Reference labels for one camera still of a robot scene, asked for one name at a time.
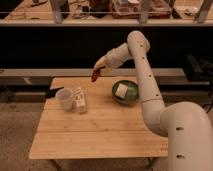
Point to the yellow soft gripper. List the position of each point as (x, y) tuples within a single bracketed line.
[(100, 64)]

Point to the red pepper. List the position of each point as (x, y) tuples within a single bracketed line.
[(95, 75)]

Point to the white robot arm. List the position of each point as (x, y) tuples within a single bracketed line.
[(185, 124)]

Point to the white ceramic cup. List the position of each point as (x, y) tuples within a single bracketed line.
[(64, 97)]

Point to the white block in bowl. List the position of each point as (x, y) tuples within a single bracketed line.
[(121, 90)]

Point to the green bowl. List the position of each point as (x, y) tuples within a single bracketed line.
[(132, 94)]

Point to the long workbench shelf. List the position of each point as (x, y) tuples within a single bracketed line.
[(111, 13)]

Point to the wooden folding table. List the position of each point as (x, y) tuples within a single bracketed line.
[(106, 130)]

